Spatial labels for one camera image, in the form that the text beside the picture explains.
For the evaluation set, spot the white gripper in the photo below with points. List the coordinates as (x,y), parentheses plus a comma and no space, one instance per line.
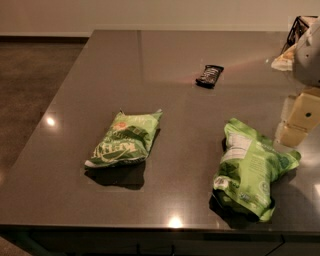
(309,61)

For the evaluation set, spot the green jalapeno chip bag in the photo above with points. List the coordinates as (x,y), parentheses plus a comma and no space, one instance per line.
(128,140)

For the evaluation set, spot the light green snack bag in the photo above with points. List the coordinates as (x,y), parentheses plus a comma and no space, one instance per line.
(248,167)

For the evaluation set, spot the black rxbar chocolate bar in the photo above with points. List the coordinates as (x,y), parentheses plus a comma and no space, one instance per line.
(210,76)

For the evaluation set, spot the pale crumpled wrapper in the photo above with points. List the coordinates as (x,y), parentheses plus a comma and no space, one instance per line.
(284,62)

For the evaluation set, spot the black wire basket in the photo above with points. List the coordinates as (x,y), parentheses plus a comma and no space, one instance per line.
(299,27)

